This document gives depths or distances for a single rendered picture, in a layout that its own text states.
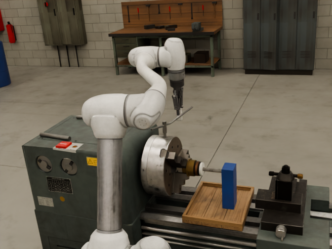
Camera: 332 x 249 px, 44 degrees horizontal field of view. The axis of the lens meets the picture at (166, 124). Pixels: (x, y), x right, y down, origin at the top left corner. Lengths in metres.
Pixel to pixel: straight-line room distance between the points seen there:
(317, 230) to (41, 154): 1.37
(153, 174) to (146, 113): 0.57
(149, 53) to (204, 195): 0.82
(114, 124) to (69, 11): 8.11
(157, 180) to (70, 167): 0.45
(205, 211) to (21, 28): 9.17
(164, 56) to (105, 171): 0.71
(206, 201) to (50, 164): 0.84
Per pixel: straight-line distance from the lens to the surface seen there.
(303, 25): 7.87
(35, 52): 10.73
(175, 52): 2.05
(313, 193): 2.25
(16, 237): 3.85
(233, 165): 2.08
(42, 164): 2.22
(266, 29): 7.90
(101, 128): 1.62
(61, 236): 2.42
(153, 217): 2.17
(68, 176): 2.16
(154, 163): 2.03
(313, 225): 2.01
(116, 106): 1.59
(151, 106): 1.56
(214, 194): 2.28
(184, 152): 2.23
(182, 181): 2.14
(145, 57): 2.05
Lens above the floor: 2.06
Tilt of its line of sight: 21 degrees down
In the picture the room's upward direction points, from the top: 5 degrees counter-clockwise
